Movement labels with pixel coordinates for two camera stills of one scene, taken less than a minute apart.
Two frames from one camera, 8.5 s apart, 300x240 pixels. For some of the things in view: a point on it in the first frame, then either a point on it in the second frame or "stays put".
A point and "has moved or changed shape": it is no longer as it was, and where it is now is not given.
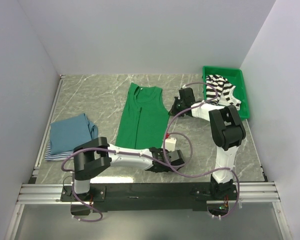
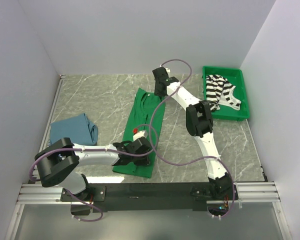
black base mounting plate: x=145 y=197 stays put
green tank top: x=144 y=119 has moved or changed shape
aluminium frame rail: x=50 y=193 stays put
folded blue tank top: x=68 y=133 stays put
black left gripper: x=169 y=169 to x=146 y=161
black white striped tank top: x=225 y=89 stays put
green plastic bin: x=236 y=77 stays put
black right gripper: x=173 y=112 to x=157 y=93
